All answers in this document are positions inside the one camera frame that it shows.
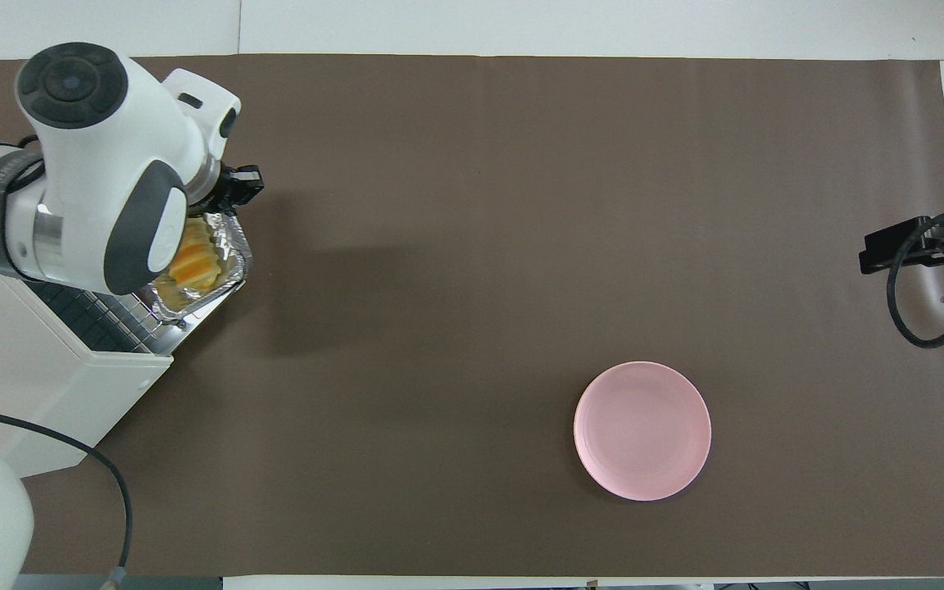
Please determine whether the brown table mat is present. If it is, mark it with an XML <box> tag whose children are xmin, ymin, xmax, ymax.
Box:
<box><xmin>0</xmin><ymin>53</ymin><xmax>944</xmax><ymax>579</ymax></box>

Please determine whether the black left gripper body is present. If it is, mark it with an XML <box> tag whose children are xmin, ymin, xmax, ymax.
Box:
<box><xmin>218</xmin><ymin>164</ymin><xmax>266</xmax><ymax>208</ymax></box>

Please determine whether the white toaster oven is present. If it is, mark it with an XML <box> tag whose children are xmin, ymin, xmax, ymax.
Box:
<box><xmin>0</xmin><ymin>266</ymin><xmax>175</xmax><ymax>480</ymax></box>

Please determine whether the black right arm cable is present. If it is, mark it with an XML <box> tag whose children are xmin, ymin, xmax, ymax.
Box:
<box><xmin>886</xmin><ymin>207</ymin><xmax>944</xmax><ymax>349</ymax></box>

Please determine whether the metal oven wire rack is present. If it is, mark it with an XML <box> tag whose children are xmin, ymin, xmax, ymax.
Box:
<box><xmin>25</xmin><ymin>279</ymin><xmax>175</xmax><ymax>356</ymax></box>

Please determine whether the aluminium foil tray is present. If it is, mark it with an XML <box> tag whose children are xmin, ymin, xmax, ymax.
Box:
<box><xmin>148</xmin><ymin>211</ymin><xmax>254</xmax><ymax>322</ymax></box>

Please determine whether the yellow bread loaf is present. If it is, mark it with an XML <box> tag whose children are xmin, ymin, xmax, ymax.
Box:
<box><xmin>162</xmin><ymin>217</ymin><xmax>224</xmax><ymax>293</ymax></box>

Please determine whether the pink round plate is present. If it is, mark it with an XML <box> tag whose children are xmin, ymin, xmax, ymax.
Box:
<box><xmin>574</xmin><ymin>361</ymin><xmax>713</xmax><ymax>502</ymax></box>

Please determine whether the glass oven door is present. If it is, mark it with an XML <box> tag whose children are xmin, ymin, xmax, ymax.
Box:
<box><xmin>169</xmin><ymin>283</ymin><xmax>245</xmax><ymax>330</ymax></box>

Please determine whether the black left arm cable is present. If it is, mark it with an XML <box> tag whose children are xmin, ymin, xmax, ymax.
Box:
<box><xmin>0</xmin><ymin>400</ymin><xmax>134</xmax><ymax>590</ymax></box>

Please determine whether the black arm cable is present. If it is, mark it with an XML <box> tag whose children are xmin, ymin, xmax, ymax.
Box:
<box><xmin>0</xmin><ymin>400</ymin><xmax>134</xmax><ymax>590</ymax></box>
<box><xmin>886</xmin><ymin>207</ymin><xmax>944</xmax><ymax>349</ymax></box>

